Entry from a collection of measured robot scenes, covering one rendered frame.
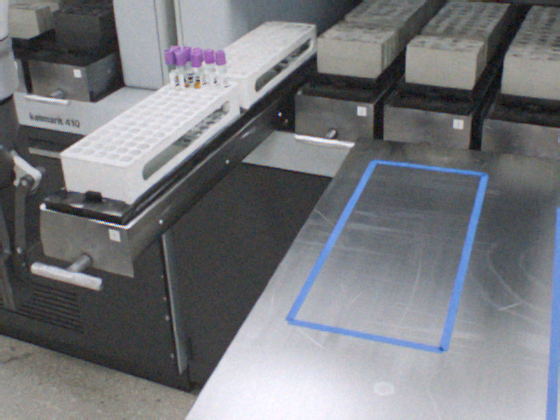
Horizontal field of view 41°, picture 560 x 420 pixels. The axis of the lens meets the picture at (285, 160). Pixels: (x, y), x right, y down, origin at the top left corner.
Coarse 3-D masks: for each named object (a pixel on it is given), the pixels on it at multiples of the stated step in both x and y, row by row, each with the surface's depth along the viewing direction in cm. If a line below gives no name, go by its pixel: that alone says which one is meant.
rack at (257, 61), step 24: (264, 24) 140; (288, 24) 139; (312, 24) 138; (240, 48) 128; (264, 48) 127; (288, 48) 127; (312, 48) 137; (216, 72) 117; (240, 72) 117; (264, 72) 120; (288, 72) 129; (240, 96) 116
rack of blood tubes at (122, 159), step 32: (160, 96) 109; (192, 96) 108; (224, 96) 109; (128, 128) 99; (160, 128) 98; (192, 128) 111; (64, 160) 92; (96, 160) 90; (128, 160) 91; (160, 160) 103; (128, 192) 90
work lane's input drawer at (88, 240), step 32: (288, 96) 126; (224, 128) 110; (256, 128) 116; (192, 160) 101; (224, 160) 108; (64, 192) 94; (96, 192) 92; (160, 192) 95; (192, 192) 101; (64, 224) 92; (96, 224) 89; (128, 224) 88; (160, 224) 94; (64, 256) 94; (96, 256) 92; (128, 256) 89; (96, 288) 87
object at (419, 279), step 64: (384, 192) 90; (448, 192) 90; (512, 192) 89; (320, 256) 78; (384, 256) 78; (448, 256) 78; (512, 256) 77; (256, 320) 69; (320, 320) 69; (384, 320) 69; (448, 320) 68; (512, 320) 68; (256, 384) 62; (320, 384) 62; (384, 384) 61; (448, 384) 61; (512, 384) 61
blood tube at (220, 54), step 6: (216, 54) 109; (222, 54) 109; (216, 60) 109; (222, 60) 109; (222, 66) 109; (222, 72) 110; (222, 78) 110; (222, 84) 111; (228, 84) 111; (228, 102) 112; (228, 108) 113
